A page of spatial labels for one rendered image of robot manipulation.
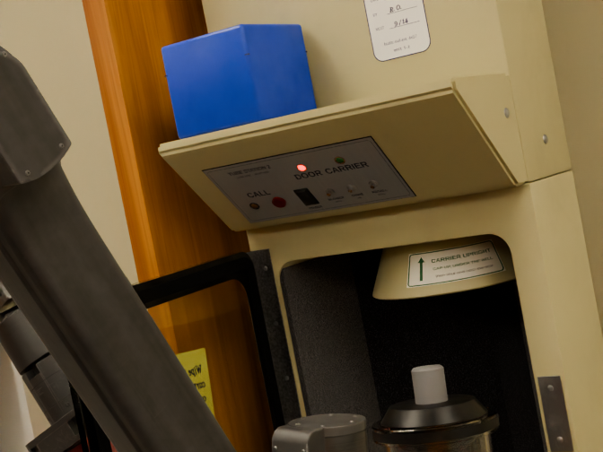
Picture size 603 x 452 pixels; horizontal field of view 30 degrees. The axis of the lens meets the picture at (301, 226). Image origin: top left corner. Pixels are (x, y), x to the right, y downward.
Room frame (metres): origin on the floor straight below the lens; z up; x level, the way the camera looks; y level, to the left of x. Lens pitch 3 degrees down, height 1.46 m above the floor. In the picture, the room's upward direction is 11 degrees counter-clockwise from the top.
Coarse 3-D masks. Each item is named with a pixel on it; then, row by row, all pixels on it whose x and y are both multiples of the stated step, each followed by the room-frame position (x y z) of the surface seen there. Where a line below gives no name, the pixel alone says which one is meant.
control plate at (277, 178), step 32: (256, 160) 1.05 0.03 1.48; (288, 160) 1.03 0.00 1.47; (320, 160) 1.02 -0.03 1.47; (352, 160) 1.01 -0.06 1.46; (384, 160) 1.00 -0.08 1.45; (224, 192) 1.10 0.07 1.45; (256, 192) 1.09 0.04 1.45; (288, 192) 1.07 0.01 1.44; (320, 192) 1.06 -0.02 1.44; (352, 192) 1.05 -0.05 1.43; (384, 192) 1.03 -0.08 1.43
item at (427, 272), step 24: (456, 240) 1.09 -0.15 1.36; (480, 240) 1.09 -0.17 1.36; (504, 240) 1.10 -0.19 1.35; (384, 264) 1.14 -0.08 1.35; (408, 264) 1.10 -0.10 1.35; (432, 264) 1.09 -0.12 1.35; (456, 264) 1.08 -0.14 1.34; (480, 264) 1.08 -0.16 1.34; (504, 264) 1.09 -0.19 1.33; (384, 288) 1.13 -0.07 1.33; (408, 288) 1.10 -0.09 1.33; (432, 288) 1.08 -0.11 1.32; (456, 288) 1.07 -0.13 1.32
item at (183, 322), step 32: (224, 256) 1.11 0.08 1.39; (224, 288) 1.10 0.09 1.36; (160, 320) 1.00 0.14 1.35; (192, 320) 1.05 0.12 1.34; (224, 320) 1.09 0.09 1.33; (192, 352) 1.04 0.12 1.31; (224, 352) 1.08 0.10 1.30; (256, 352) 1.13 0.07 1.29; (224, 384) 1.07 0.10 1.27; (256, 384) 1.12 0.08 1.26; (224, 416) 1.06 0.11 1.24; (256, 416) 1.11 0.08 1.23; (256, 448) 1.10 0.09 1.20
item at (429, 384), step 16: (416, 368) 0.96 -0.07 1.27; (432, 368) 0.94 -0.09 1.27; (416, 384) 0.95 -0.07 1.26; (432, 384) 0.94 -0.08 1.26; (416, 400) 0.95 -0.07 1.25; (432, 400) 0.94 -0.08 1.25; (448, 400) 0.95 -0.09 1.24; (464, 400) 0.93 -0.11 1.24; (384, 416) 0.95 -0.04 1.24; (400, 416) 0.93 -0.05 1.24; (416, 416) 0.92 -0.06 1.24; (432, 416) 0.91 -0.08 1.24; (448, 416) 0.91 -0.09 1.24; (464, 416) 0.91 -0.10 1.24; (480, 416) 0.92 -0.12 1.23
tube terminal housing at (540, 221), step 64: (256, 0) 1.14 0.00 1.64; (320, 0) 1.10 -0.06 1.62; (448, 0) 1.02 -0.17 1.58; (512, 0) 1.03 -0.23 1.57; (320, 64) 1.11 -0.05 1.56; (384, 64) 1.07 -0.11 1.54; (448, 64) 1.03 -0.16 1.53; (512, 64) 1.01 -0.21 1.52; (512, 192) 1.01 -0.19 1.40; (512, 256) 1.01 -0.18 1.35; (576, 256) 1.06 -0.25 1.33; (576, 320) 1.04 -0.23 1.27; (576, 384) 1.02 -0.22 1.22; (576, 448) 1.00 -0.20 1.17
